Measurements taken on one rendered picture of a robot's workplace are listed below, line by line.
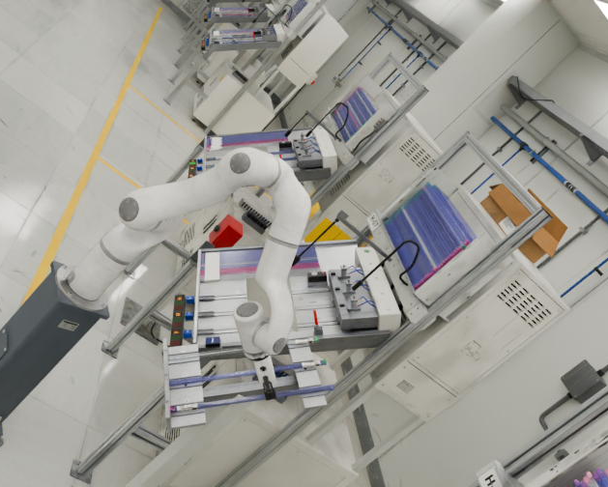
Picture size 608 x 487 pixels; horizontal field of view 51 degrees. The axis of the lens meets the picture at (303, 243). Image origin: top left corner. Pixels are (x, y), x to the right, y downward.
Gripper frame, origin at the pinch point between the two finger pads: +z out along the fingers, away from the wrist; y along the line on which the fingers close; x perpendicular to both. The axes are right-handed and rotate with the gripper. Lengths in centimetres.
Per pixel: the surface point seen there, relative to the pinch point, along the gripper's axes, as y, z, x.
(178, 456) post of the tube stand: 8.0, 31.4, 36.0
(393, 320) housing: 30, 17, -49
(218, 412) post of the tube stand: 8.9, 16.2, 18.3
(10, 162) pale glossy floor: 216, 6, 116
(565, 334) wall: 95, 127, -164
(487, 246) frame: 26, -9, -83
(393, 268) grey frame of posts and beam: 55, 14, -57
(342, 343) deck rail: 28.9, 20.6, -28.7
